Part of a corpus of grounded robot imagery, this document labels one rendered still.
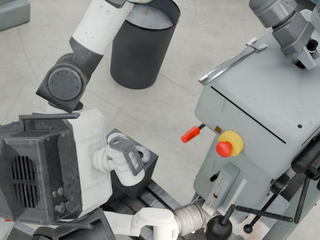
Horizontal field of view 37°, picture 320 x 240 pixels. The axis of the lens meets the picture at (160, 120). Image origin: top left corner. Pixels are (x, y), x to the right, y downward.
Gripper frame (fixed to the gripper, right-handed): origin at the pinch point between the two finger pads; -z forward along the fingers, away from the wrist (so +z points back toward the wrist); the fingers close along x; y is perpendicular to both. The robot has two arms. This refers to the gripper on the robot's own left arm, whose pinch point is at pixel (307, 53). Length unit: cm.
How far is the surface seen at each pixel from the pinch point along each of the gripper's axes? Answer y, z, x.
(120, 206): -106, -22, 1
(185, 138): -26.7, 2.3, 23.3
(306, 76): -1.8, -3.9, 3.8
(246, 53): -8.7, 9.3, 7.3
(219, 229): -36, -24, 26
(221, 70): -9.8, 11.3, 17.5
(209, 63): -199, -39, -221
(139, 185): -95, -19, -6
